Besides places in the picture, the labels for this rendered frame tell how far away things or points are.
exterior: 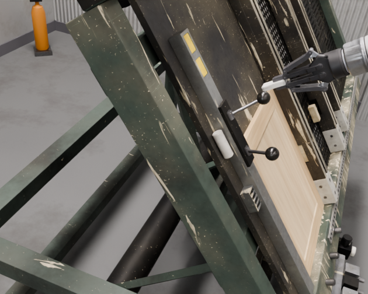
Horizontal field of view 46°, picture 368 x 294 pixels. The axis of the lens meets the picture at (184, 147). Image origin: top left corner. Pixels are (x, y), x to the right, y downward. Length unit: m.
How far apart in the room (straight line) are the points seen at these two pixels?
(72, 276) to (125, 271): 0.21
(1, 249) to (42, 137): 2.00
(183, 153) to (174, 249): 1.83
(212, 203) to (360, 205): 2.49
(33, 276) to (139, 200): 1.50
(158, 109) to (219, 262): 0.45
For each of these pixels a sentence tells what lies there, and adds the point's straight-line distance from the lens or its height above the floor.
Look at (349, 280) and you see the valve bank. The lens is 1.84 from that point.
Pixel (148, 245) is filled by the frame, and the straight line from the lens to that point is 1.82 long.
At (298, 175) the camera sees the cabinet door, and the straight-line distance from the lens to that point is 1.70.
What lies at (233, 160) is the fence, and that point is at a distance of 1.25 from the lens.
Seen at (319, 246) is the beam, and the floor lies 0.90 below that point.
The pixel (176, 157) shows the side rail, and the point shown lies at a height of 1.50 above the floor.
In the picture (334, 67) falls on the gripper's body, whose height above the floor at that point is 1.64.
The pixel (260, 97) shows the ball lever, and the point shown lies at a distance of 1.19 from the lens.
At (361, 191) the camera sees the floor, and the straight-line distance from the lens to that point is 3.57.
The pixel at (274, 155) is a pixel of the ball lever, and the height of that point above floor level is 1.44.
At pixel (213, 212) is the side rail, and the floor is 1.37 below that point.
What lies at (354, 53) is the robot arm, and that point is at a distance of 1.18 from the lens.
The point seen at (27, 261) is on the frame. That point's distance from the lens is 1.73.
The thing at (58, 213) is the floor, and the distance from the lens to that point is 3.00.
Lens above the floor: 2.10
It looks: 36 degrees down
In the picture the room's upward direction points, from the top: 6 degrees clockwise
